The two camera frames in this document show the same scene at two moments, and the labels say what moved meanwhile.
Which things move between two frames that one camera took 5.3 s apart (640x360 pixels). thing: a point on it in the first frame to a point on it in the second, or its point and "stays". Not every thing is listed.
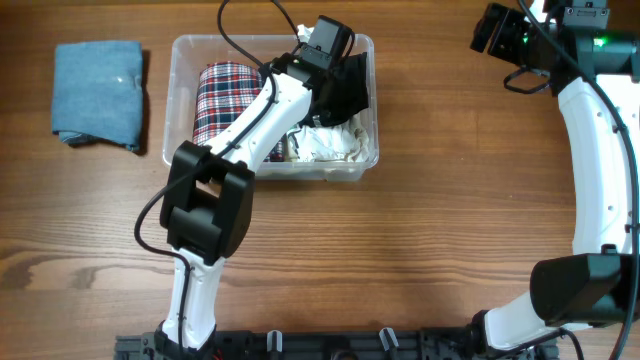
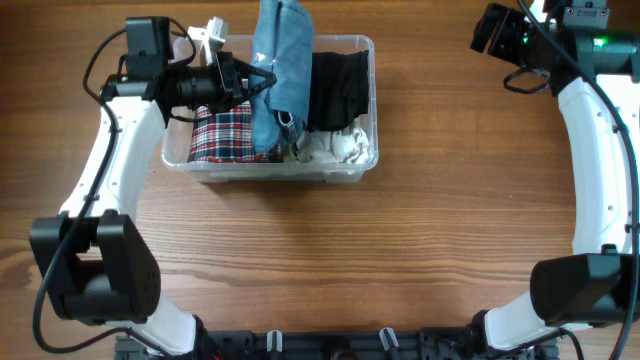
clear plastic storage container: x=213 y=79 stays
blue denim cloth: x=98 y=92 to x=283 y=37
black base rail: x=451 y=343 stays
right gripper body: x=515 y=40 stays
